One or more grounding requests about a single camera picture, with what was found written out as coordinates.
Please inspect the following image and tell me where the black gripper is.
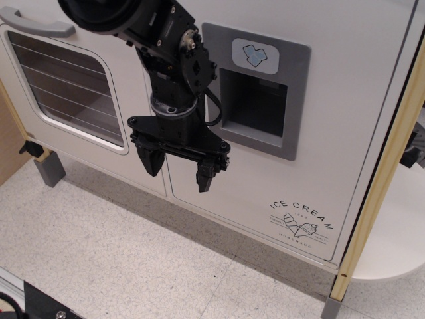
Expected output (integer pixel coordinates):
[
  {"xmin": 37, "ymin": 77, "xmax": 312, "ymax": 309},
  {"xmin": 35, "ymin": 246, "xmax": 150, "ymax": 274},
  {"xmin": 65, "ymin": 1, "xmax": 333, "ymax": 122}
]
[{"xmin": 127, "ymin": 112, "xmax": 230, "ymax": 193}]

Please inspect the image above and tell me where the white fridge door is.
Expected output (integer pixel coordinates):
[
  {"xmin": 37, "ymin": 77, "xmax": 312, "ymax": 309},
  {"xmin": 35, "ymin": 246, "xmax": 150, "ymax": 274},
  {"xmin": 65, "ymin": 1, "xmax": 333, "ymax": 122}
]
[{"xmin": 167, "ymin": 1, "xmax": 424, "ymax": 268}]

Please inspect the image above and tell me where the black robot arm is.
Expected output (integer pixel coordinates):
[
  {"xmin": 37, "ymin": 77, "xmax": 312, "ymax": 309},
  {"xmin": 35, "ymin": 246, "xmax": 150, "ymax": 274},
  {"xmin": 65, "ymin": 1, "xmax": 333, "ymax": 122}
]
[{"xmin": 60, "ymin": 1, "xmax": 230, "ymax": 192}]

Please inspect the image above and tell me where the grey ice dispenser panel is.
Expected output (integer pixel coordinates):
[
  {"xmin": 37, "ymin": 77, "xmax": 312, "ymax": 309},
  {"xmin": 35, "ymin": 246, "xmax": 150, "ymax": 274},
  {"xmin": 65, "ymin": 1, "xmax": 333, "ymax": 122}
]
[{"xmin": 202, "ymin": 23, "xmax": 311, "ymax": 161}]

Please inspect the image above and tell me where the white oven door with window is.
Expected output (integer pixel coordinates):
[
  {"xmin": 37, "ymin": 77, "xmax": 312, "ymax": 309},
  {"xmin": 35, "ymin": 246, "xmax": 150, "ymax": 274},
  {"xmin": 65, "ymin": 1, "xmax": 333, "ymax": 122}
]
[{"xmin": 1, "ymin": 23, "xmax": 166, "ymax": 195}]

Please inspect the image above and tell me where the grey left cabinet foot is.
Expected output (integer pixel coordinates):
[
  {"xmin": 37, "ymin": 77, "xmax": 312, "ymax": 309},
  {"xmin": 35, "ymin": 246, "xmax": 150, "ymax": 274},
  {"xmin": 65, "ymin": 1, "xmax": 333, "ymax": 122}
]
[{"xmin": 34, "ymin": 152, "xmax": 66, "ymax": 187}]

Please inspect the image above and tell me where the grey cabinet foot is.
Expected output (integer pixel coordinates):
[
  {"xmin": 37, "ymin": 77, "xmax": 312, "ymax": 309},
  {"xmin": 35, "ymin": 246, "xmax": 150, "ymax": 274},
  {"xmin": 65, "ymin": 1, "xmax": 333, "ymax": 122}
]
[
  {"xmin": 34, "ymin": 152, "xmax": 66, "ymax": 187},
  {"xmin": 321, "ymin": 297, "xmax": 342, "ymax": 319}
]

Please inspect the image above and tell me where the black clamp knob left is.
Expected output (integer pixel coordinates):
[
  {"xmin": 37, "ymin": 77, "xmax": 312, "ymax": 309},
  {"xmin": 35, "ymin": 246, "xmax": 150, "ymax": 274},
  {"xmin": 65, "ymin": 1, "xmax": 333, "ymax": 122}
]
[{"xmin": 19, "ymin": 140, "xmax": 44, "ymax": 158}]

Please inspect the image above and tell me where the grey right cabinet foot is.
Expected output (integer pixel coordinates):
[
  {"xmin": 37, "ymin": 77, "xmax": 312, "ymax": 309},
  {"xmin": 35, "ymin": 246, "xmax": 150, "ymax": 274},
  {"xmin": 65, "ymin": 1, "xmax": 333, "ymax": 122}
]
[{"xmin": 321, "ymin": 297, "xmax": 342, "ymax": 319}]

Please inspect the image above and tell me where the white round table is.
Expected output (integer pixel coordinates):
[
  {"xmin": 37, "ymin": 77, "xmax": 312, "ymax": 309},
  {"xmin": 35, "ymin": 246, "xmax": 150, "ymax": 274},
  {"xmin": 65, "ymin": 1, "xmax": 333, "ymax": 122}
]
[{"xmin": 352, "ymin": 163, "xmax": 424, "ymax": 282}]

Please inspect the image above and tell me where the black clamp right edge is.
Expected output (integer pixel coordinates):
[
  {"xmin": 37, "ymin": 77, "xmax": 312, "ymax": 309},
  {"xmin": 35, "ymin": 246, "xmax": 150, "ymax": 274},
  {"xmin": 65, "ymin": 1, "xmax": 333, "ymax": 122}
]
[{"xmin": 400, "ymin": 122, "xmax": 424, "ymax": 168}]

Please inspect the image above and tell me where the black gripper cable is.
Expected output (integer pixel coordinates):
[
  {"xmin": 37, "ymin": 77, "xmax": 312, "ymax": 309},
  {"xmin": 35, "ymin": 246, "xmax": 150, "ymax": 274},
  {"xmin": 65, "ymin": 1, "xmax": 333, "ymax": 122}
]
[{"xmin": 202, "ymin": 88, "xmax": 224, "ymax": 127}]

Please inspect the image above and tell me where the grey oven door handle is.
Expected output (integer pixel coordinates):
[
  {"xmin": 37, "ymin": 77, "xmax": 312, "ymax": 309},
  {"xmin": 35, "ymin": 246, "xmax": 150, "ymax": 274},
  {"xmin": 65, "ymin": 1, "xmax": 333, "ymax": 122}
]
[{"xmin": 1, "ymin": 6, "xmax": 76, "ymax": 38}]

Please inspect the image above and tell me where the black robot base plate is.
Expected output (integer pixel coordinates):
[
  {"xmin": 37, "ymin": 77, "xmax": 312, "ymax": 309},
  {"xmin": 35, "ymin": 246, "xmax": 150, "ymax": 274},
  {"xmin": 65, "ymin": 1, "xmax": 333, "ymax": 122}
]
[{"xmin": 1, "ymin": 281, "xmax": 84, "ymax": 318}]

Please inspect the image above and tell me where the aluminium rail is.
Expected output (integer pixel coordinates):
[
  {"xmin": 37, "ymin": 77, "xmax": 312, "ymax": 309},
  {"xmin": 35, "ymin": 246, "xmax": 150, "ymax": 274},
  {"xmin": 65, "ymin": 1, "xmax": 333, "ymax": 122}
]
[{"xmin": 0, "ymin": 267, "xmax": 25, "ymax": 310}]

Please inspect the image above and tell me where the light wooden side post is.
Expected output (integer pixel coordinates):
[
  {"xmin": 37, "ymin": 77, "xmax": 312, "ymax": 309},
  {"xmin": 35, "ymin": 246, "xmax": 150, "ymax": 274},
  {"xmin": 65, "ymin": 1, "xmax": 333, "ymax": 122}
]
[{"xmin": 329, "ymin": 42, "xmax": 424, "ymax": 302}]

